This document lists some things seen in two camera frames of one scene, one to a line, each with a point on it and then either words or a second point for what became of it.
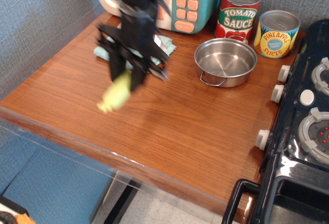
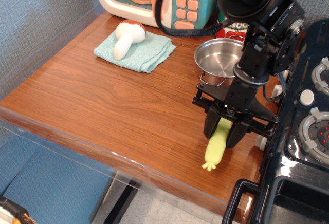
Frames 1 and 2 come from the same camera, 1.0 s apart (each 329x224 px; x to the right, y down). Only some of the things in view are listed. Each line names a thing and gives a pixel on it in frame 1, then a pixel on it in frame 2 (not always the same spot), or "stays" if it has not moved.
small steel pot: (226, 62) stays
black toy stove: (294, 180) stays
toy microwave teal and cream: (195, 4) stays
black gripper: (133, 48) to (238, 101)
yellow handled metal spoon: (117, 94) to (216, 145)
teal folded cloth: (166, 44) stays
